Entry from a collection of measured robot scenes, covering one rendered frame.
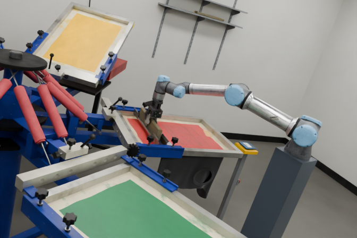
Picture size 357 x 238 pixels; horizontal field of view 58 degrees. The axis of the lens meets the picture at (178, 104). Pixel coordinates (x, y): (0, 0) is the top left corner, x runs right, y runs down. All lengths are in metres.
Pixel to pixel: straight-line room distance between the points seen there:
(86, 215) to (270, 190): 1.11
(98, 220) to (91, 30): 1.85
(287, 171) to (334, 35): 4.15
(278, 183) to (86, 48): 1.73
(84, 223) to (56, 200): 0.17
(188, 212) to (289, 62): 4.24
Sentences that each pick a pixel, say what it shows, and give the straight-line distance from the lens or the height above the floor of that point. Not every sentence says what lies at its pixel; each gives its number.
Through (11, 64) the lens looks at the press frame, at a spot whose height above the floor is 1.32.
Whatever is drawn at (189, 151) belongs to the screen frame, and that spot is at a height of 0.98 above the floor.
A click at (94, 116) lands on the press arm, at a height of 1.04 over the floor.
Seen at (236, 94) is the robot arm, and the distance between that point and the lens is 1.79.
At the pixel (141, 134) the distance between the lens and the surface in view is 2.12.
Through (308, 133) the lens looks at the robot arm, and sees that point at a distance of 1.76.
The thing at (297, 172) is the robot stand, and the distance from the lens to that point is 1.91.
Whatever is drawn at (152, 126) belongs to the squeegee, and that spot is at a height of 1.04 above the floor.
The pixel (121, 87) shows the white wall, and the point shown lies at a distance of 4.20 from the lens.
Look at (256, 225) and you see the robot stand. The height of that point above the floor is 0.70.
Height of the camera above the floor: 1.81
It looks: 17 degrees down
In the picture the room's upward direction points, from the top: 17 degrees clockwise
